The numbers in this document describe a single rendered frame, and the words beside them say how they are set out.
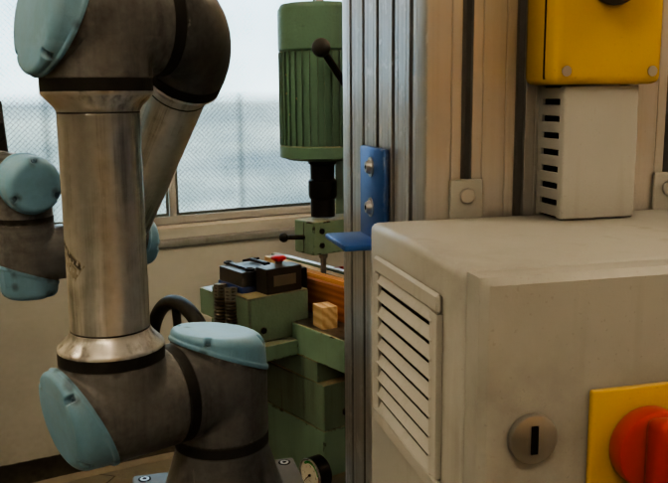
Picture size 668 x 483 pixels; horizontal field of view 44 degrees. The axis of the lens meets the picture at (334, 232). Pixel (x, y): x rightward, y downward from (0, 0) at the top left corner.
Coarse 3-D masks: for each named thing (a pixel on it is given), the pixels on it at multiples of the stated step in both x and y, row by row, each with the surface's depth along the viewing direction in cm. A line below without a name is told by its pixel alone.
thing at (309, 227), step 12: (336, 216) 176; (300, 228) 171; (312, 228) 167; (324, 228) 169; (336, 228) 171; (300, 240) 171; (312, 240) 168; (324, 240) 169; (312, 252) 168; (324, 252) 170
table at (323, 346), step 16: (208, 288) 184; (208, 304) 183; (304, 320) 157; (304, 336) 153; (320, 336) 149; (336, 336) 146; (272, 352) 152; (288, 352) 154; (304, 352) 154; (320, 352) 150; (336, 352) 146; (336, 368) 146
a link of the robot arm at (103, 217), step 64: (64, 0) 77; (128, 0) 81; (64, 64) 80; (128, 64) 82; (64, 128) 84; (128, 128) 85; (64, 192) 85; (128, 192) 85; (128, 256) 86; (128, 320) 87; (64, 384) 85; (128, 384) 86; (64, 448) 88; (128, 448) 88
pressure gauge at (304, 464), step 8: (312, 456) 146; (320, 456) 146; (304, 464) 147; (312, 464) 144; (320, 464) 144; (328, 464) 145; (304, 472) 147; (312, 472) 145; (320, 472) 143; (328, 472) 144; (304, 480) 147; (312, 480) 145; (320, 480) 143; (328, 480) 144
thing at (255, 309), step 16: (304, 288) 157; (240, 304) 152; (256, 304) 151; (272, 304) 153; (288, 304) 155; (304, 304) 158; (240, 320) 153; (256, 320) 151; (272, 320) 153; (288, 320) 156; (272, 336) 154; (288, 336) 156
